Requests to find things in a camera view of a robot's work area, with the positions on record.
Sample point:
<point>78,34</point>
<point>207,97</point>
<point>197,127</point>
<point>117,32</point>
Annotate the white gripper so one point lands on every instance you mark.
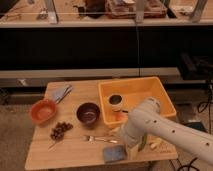
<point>132,152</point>

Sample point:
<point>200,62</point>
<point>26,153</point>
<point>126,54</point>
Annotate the blue sponge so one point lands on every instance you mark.
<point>114,153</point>

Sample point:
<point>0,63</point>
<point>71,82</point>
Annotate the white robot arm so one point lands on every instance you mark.
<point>146,118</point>

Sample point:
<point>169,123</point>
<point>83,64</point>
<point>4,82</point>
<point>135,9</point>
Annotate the green bean pod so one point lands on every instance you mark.
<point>143,142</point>

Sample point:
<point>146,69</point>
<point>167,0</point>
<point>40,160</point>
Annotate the silver fork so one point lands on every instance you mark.
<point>93,138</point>

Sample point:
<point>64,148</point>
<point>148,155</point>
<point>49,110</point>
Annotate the white cup in bin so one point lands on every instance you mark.
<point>116,102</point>

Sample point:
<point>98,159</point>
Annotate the dark purple bowl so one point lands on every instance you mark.
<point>88,113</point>

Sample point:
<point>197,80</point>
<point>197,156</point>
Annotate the yellow plastic bin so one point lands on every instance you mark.
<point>133,91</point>

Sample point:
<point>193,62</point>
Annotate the dark foot pedal box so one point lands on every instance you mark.
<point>196,125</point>

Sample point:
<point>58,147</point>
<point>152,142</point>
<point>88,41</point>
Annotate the bunch of dark grapes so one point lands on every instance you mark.
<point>59,130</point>

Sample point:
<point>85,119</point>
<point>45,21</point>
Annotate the blue grey cloth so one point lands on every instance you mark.
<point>59,93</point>

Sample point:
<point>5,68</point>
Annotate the orange bowl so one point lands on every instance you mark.
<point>42,111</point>

